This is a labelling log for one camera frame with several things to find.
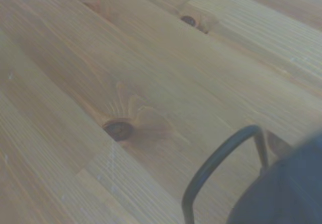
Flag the blue bowl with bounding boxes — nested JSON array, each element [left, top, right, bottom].
[[225, 130, 322, 224]]

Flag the black wire bowl stand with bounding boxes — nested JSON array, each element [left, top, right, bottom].
[[181, 124, 270, 224]]

